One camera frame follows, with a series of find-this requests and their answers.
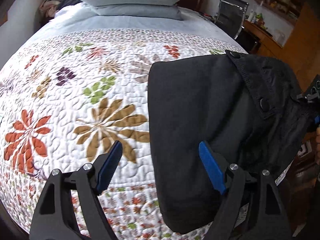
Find black pants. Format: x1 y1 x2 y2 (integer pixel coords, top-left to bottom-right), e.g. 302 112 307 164
148 51 315 234

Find person's right hand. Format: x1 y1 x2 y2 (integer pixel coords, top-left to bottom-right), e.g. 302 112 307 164
315 127 320 165

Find floral quilted bedspread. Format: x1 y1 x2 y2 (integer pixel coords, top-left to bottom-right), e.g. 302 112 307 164
1 29 243 239

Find black mesh office chair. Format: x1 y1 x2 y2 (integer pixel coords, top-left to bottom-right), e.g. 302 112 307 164
214 0 249 39

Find light blue pillow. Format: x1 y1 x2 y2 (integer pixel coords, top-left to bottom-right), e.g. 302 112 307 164
90 4 183 21

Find light blue bed sheet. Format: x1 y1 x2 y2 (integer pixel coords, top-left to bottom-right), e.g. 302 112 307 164
32 2 247 54

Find crumpled beige clothes pile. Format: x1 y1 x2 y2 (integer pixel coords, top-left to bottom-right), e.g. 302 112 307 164
39 0 74 21

